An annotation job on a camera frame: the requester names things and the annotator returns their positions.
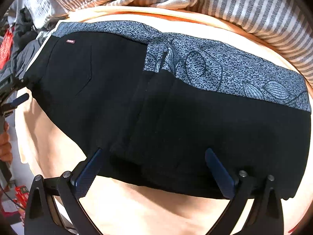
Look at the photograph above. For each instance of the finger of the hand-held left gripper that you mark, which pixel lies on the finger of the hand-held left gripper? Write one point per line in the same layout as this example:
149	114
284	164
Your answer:
14	84
20	99

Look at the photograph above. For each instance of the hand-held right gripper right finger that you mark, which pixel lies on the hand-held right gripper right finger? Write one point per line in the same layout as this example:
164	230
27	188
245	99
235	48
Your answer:
220	175

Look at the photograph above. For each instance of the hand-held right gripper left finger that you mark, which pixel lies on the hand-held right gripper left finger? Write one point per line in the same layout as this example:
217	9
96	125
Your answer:
88	175

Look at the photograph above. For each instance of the black pants with blue band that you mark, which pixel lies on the black pants with blue band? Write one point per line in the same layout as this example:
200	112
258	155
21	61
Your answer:
183	127

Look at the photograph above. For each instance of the person's left hand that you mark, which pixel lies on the person's left hand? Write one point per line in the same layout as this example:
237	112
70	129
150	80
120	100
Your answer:
5	144

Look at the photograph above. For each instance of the red printed cloth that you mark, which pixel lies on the red printed cloth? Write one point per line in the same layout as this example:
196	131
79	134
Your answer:
6	50

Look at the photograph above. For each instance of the dark grey jacket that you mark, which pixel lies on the dark grey jacket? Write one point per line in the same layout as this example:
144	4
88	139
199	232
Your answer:
22	44

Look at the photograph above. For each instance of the red box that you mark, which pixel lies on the red box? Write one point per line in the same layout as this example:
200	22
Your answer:
21	195

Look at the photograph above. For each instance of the peach bed sheet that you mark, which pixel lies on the peach bed sheet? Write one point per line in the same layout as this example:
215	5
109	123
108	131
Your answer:
146	213

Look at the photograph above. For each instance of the grey striped duvet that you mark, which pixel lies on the grey striped duvet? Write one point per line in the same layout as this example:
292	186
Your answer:
220	7

